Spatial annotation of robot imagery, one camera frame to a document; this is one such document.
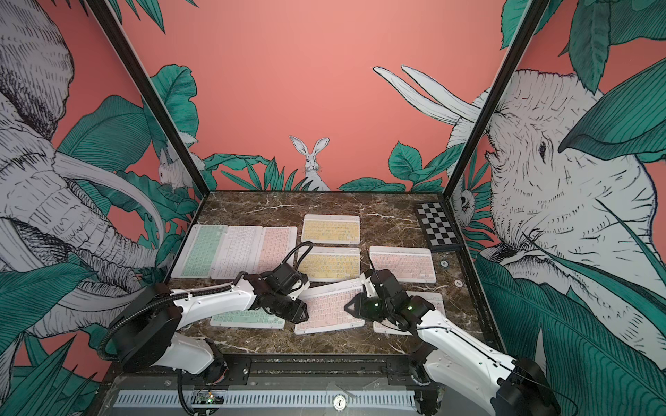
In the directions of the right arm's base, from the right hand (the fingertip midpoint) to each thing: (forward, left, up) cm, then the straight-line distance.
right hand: (345, 306), depth 77 cm
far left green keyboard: (+22, +57, -8) cm, 61 cm away
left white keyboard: (+24, +42, -8) cm, 49 cm away
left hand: (0, +13, -8) cm, 15 cm away
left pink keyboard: (+28, +28, -8) cm, 40 cm away
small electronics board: (-23, +38, -9) cm, 45 cm away
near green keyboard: (-1, +32, -9) cm, 33 cm away
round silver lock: (-23, +1, -10) cm, 25 cm away
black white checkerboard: (+35, -38, -7) cm, 53 cm away
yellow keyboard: (+36, +6, -9) cm, 38 cm away
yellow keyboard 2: (+20, +6, -9) cm, 23 cm away
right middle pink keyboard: (+20, -25, -10) cm, 34 cm away
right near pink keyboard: (-8, -12, +6) cm, 15 cm away
